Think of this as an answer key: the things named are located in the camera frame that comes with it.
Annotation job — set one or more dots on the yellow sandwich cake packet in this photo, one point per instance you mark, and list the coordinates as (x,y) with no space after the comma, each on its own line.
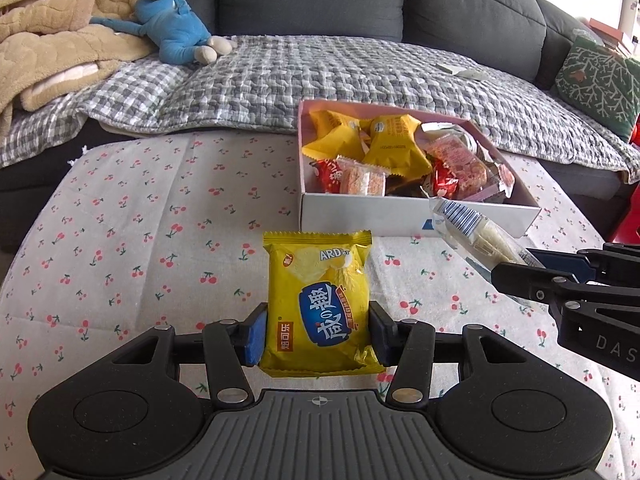
(395,145)
(330,140)

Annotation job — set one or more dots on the green patterned cushion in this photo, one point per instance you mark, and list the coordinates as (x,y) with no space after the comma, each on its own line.
(600,80)

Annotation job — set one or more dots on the pink cardboard box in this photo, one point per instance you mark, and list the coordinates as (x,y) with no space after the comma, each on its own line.
(360,215)

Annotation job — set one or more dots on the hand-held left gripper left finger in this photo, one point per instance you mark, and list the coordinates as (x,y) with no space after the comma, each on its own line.
(256,340)

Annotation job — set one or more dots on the yellow cracker packet blue logo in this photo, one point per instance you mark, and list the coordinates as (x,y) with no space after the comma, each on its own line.
(320,300)

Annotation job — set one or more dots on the orange rice crisp packet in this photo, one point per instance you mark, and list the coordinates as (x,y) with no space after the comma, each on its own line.
(460,165)

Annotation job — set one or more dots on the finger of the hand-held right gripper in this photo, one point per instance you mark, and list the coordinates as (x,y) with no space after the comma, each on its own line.
(530,280)
(560,259)

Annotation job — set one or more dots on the stack of books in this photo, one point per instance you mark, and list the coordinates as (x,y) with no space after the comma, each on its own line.
(615,35)

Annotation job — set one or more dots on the blue plush toy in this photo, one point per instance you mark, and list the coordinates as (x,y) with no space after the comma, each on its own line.
(170,25)

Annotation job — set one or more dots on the cherry print tablecloth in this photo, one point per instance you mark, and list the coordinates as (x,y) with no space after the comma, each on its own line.
(125,240)

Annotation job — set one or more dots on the red plastic stool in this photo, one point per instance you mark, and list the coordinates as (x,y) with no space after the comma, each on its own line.
(629,200)

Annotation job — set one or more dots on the clear sandwich bread packet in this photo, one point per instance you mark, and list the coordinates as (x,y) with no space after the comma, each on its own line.
(480,230)

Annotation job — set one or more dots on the grey checked quilt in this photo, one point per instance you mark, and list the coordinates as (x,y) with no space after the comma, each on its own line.
(300,75)

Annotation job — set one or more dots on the clear rice crisp packet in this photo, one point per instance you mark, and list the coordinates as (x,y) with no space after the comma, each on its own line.
(362,177)
(497,175)

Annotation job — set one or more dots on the red snack packet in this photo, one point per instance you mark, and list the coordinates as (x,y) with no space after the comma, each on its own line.
(325,175)
(445,182)

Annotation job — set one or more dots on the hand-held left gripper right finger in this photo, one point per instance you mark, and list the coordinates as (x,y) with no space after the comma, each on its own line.
(382,340)

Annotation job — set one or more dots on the white printed snack packet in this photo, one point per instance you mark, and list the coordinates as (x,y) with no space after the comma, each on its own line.
(442,131)

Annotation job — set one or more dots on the beige quilted blanket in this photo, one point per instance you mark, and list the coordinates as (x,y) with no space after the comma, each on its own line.
(55,40)

